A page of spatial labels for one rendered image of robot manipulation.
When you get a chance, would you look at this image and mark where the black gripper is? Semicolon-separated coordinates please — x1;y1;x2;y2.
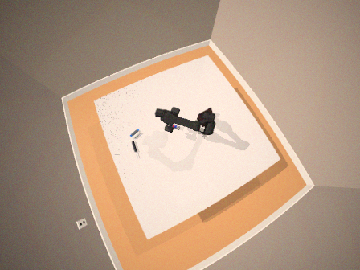
164;107;180;133

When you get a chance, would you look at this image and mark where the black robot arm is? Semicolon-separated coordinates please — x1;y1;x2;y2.
154;108;215;135

